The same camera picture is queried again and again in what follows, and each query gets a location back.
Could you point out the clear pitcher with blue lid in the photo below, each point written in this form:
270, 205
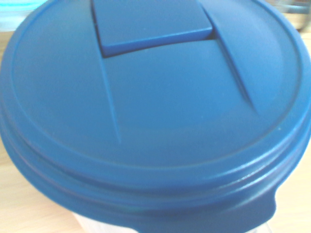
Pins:
155, 109

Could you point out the glass container with teal lid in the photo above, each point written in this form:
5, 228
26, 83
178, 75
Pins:
9, 14

